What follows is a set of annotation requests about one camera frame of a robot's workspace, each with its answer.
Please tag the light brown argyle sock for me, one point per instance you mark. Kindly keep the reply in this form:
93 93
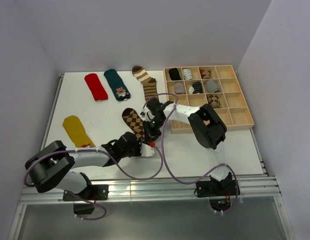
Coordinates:
214 101

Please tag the rolled white striped sock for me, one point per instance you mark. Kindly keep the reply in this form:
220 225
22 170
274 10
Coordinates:
187 74

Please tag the rolled beige sock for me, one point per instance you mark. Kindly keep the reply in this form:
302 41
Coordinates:
179 88

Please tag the red sock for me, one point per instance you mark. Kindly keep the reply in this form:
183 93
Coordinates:
96 88

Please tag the rolled black white sock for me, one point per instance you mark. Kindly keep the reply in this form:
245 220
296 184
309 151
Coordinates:
196 88

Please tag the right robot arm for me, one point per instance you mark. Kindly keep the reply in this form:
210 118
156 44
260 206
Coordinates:
208 128

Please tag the rolled orange argyle sock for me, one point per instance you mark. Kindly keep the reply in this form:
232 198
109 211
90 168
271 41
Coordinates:
205 73

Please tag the green bear sock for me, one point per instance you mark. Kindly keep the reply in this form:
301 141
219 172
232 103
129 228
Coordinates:
117 85

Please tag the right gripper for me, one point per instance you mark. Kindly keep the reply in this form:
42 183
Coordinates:
150 134

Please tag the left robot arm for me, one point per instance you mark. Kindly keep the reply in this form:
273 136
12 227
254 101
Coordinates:
52 166

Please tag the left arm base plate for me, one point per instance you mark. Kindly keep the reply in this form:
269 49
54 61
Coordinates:
96 192

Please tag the dark brown argyle sock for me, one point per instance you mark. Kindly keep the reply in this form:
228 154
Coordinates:
134 122

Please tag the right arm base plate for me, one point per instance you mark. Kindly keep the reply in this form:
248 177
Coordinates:
207 190

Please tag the rolled grey sock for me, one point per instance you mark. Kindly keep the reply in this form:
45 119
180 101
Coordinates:
212 87

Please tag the wooden compartment tray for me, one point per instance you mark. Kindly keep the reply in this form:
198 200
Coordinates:
234 110

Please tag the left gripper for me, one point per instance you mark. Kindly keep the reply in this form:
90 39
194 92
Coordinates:
138 143

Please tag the brown striped sock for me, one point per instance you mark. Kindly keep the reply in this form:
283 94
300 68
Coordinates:
149 83

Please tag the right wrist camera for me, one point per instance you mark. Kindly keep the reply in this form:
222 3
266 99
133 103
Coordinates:
147 116

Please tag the yellow bear sock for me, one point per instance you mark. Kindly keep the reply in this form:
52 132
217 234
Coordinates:
77 133

